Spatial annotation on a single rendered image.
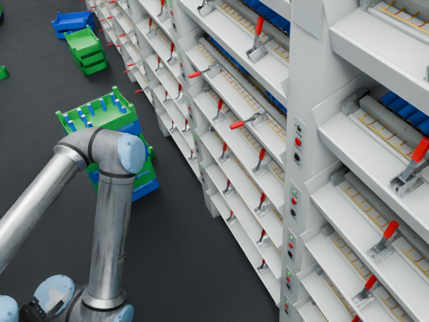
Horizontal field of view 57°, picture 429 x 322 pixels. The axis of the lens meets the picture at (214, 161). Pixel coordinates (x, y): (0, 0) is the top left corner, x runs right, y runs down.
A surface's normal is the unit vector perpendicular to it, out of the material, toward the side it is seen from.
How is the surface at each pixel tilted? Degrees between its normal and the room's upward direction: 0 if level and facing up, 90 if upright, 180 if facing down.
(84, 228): 0
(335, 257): 19
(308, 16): 90
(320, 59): 90
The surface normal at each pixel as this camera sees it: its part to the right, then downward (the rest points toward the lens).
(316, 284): -0.39, -0.54
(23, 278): -0.11, -0.70
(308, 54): -0.90, 0.37
